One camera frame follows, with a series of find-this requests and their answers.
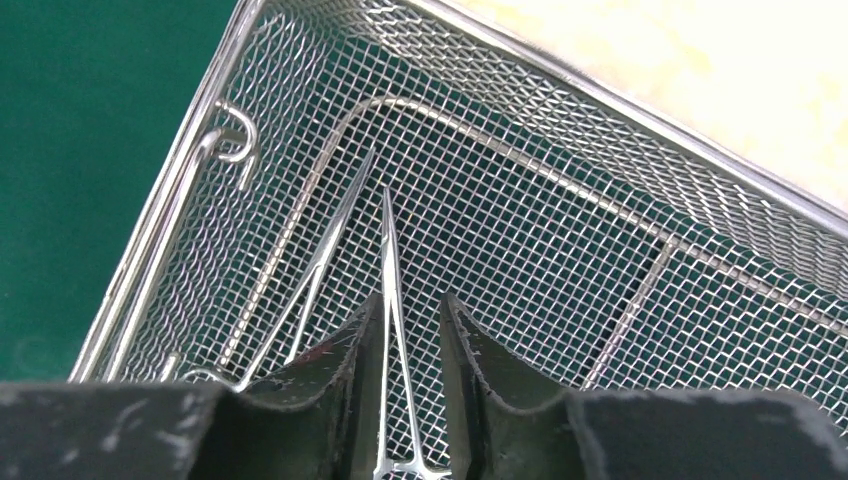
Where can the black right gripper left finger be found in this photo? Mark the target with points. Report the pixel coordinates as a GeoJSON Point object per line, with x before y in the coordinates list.
{"type": "Point", "coordinates": [317, 418]}

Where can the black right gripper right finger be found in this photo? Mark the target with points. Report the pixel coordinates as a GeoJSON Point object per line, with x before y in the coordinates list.
{"type": "Point", "coordinates": [506, 420]}

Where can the surgical forceps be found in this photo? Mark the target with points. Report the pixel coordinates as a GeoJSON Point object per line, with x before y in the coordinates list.
{"type": "Point", "coordinates": [393, 323]}

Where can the metal mesh instrument tray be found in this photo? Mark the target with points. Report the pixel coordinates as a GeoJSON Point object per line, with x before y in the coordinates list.
{"type": "Point", "coordinates": [603, 245]}

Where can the dark green surgical drape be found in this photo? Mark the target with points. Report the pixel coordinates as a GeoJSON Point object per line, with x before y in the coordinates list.
{"type": "Point", "coordinates": [92, 95]}

